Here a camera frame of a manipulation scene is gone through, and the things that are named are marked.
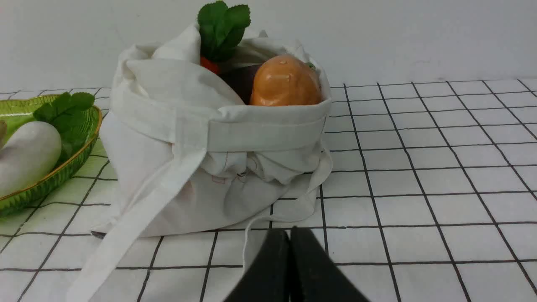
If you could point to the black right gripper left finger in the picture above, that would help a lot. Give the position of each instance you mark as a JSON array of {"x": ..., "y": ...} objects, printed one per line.
[{"x": 266, "y": 278}]

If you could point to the green leaf-shaped glass plate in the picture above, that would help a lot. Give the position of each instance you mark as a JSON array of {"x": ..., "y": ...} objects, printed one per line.
[{"x": 18, "y": 111}]

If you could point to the orange squash vegetable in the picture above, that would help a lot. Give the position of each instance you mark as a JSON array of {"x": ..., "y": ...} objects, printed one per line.
[{"x": 286, "y": 81}]

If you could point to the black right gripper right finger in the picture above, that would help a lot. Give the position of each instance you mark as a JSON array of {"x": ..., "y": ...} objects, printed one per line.
[{"x": 313, "y": 277}]

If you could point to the white cloth bag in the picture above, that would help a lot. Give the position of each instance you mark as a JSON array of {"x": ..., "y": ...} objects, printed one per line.
[{"x": 190, "y": 156}]

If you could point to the dark purple eggplant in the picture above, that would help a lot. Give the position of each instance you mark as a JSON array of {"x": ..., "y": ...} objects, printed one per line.
[{"x": 241, "y": 81}]

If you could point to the white radish with leaves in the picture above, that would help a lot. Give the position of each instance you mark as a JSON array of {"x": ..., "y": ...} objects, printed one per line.
[{"x": 37, "y": 146}]

